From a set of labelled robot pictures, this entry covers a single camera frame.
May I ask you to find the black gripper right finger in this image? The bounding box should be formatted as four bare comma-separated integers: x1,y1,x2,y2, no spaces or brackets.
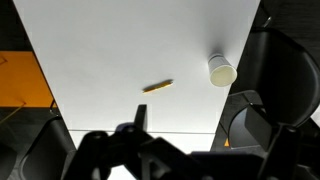
244,104,320,180

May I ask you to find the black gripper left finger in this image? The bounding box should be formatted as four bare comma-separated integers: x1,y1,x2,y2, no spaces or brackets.
62,104,214,180

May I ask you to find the yellow ballpoint pen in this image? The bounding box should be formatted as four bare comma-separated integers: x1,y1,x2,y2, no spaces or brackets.
142,78,175,95

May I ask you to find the white paper cup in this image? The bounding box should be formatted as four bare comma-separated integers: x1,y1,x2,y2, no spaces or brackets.
207,53,238,88

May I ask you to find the black chair by plant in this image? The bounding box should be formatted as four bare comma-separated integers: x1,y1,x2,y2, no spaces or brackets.
18,114,78,180

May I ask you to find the large black chair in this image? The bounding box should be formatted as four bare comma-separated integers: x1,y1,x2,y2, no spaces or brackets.
213,28,320,158

